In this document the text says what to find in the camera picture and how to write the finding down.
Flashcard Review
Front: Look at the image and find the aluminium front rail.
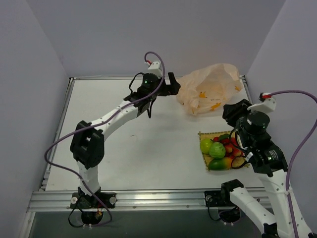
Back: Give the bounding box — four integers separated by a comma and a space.
27, 188, 220, 212

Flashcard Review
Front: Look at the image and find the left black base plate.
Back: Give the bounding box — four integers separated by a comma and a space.
69, 191, 117, 209

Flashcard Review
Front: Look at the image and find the red fake fruit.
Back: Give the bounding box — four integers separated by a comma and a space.
212, 134, 244, 159

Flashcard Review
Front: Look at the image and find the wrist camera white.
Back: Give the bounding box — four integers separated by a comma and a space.
247, 93, 277, 114
145, 61, 162, 78

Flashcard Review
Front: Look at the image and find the yellow woven bamboo mat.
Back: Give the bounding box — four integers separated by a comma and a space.
198, 131, 249, 171

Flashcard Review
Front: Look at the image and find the orange fake fruit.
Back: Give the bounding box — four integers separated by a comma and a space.
208, 157, 232, 171

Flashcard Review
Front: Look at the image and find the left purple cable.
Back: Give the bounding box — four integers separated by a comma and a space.
44, 51, 165, 227

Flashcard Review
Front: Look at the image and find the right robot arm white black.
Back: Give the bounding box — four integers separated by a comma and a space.
220, 99, 317, 238

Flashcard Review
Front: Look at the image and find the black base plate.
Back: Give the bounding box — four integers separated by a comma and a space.
204, 189, 234, 207
69, 191, 117, 209

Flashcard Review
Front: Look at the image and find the green ribbed fake fruit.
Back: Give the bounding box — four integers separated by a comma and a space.
209, 142, 226, 159

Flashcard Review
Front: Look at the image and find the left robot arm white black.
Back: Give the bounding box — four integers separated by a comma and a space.
70, 72, 180, 208

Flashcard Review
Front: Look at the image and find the green fake pear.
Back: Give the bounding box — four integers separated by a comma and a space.
200, 138, 213, 154

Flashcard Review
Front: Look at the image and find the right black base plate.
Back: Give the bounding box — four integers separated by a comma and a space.
204, 189, 234, 207

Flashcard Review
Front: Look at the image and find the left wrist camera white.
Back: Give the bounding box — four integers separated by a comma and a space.
145, 61, 162, 78

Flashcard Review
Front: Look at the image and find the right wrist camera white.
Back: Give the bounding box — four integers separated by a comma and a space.
247, 93, 277, 114

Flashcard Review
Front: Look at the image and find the translucent plastic bag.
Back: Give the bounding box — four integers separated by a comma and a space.
176, 63, 243, 116

